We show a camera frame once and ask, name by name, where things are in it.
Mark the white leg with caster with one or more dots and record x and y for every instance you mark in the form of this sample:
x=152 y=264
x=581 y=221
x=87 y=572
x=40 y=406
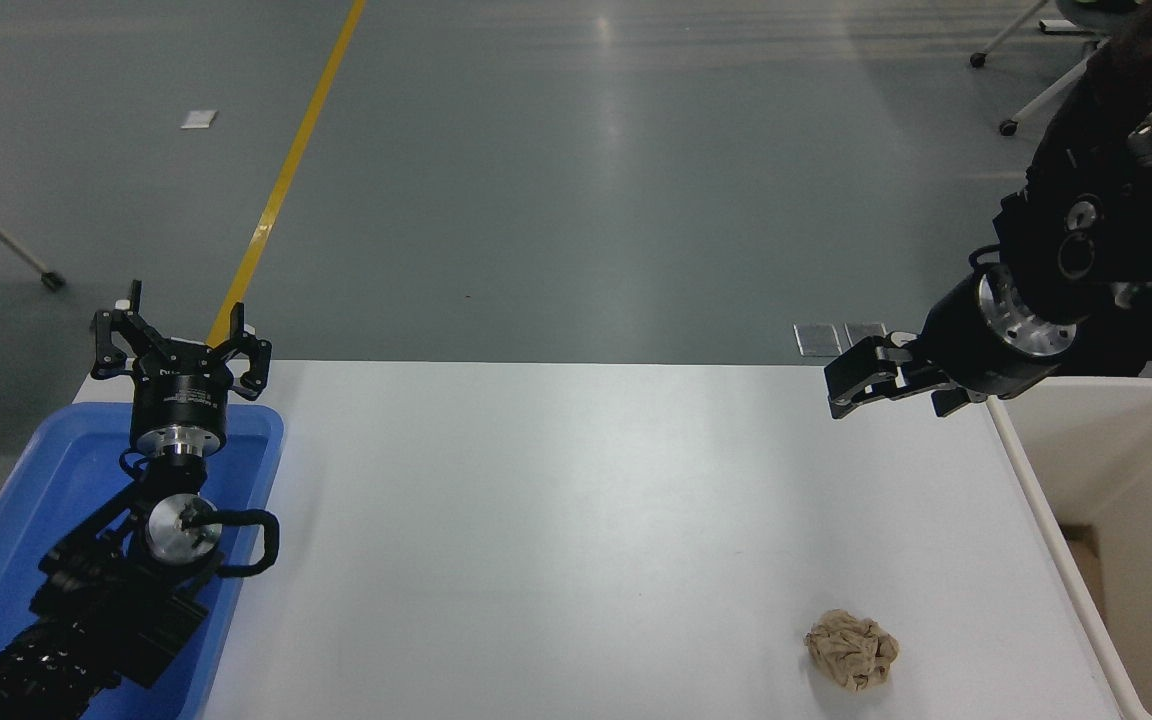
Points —
x=52 y=281

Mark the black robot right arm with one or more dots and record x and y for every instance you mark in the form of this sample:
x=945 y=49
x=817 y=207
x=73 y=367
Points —
x=1076 y=250

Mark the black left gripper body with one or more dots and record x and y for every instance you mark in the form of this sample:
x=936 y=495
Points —
x=179 y=398

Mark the white wheeled chair base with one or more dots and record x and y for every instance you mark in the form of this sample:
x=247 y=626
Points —
x=1008 y=127

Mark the white label on floor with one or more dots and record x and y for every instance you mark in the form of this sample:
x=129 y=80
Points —
x=198 y=119

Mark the large pale bin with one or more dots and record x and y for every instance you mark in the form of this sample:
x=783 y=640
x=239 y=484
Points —
x=1136 y=450

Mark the blue plastic tray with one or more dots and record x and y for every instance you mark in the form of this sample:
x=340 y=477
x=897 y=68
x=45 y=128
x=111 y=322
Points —
x=56 y=470

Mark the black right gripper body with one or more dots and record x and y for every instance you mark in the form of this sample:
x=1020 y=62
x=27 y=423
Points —
x=976 y=345

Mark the crumpled tan paper ball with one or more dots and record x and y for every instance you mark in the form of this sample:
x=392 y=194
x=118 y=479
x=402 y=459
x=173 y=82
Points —
x=851 y=650

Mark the metal floor plate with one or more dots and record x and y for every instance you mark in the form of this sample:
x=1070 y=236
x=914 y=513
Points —
x=861 y=330
x=817 y=339

